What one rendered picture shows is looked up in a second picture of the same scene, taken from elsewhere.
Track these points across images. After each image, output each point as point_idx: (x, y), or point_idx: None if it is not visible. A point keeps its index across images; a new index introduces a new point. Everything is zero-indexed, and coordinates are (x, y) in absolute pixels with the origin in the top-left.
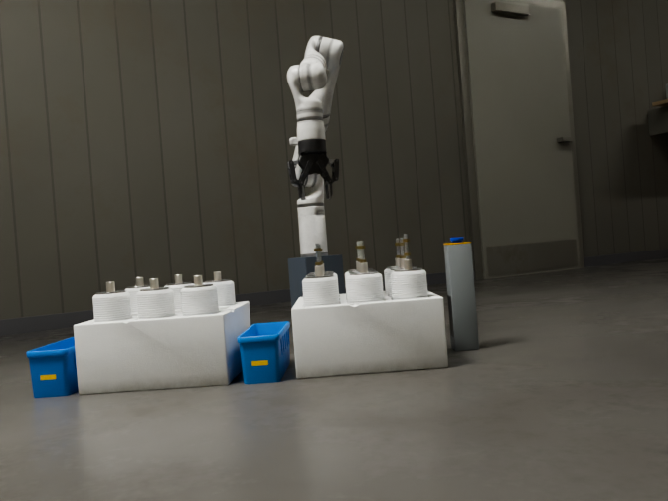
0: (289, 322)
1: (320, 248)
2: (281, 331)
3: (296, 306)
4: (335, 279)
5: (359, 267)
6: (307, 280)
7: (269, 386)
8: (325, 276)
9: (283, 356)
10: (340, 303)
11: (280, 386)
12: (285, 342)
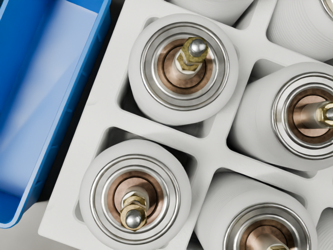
0: (109, 3)
1: (143, 225)
2: (35, 177)
3: (66, 186)
4: (171, 239)
5: (259, 248)
6: (86, 221)
7: (8, 231)
8: (138, 244)
9: (59, 136)
10: (196, 166)
11: (25, 245)
12: (69, 111)
